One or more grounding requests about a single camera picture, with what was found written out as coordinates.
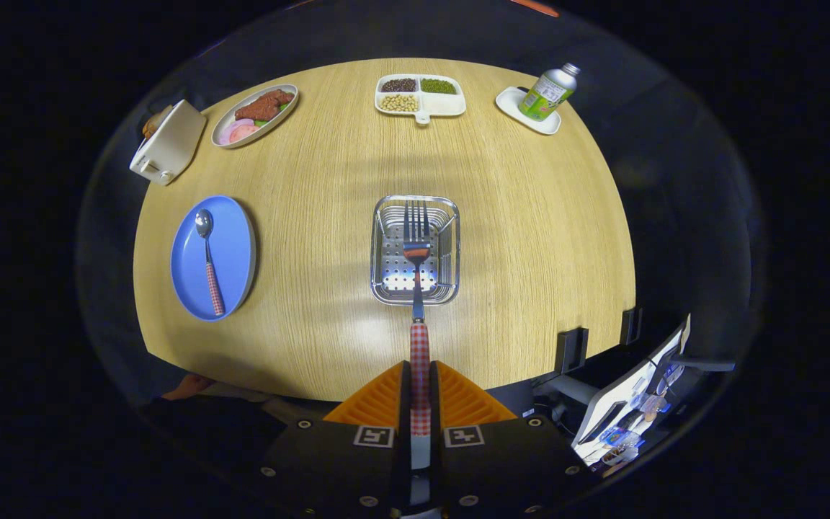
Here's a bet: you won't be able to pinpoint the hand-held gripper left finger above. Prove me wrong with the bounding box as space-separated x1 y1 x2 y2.
256 360 414 519

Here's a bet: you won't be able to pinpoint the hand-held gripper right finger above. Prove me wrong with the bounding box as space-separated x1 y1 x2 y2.
428 360 589 519

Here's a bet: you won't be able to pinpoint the fork with checkered handle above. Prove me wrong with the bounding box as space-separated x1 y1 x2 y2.
402 200 433 509

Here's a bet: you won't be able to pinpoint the spoon with checkered handle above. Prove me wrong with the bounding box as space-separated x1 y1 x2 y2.
195 209 227 316

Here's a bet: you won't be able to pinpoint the white computer monitor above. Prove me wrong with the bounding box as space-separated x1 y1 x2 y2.
572 315 692 466

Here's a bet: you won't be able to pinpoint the blue plate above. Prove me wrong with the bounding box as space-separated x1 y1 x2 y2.
170 195 257 321

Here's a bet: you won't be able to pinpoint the white divided dish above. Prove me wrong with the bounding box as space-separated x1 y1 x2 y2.
375 74 467 126

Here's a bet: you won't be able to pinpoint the white food plate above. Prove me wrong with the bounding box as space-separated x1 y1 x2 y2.
211 84 300 149

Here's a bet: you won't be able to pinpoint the pink ham slices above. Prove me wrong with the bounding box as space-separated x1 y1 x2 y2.
219 119 261 145

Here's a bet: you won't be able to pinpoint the white square coaster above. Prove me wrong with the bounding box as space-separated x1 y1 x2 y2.
496 86 562 136

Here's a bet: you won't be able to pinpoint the brown steak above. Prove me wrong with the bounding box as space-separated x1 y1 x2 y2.
235 89 295 122

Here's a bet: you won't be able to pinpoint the silver bottle green label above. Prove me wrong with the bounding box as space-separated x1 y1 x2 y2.
518 62 581 121

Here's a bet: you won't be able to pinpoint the white toaster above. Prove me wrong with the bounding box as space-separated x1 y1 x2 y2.
129 99 208 187

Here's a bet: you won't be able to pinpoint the toast slices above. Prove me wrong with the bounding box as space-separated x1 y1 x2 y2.
143 106 173 140

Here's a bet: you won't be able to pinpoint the metal wire basket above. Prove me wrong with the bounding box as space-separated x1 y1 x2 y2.
370 195 461 306

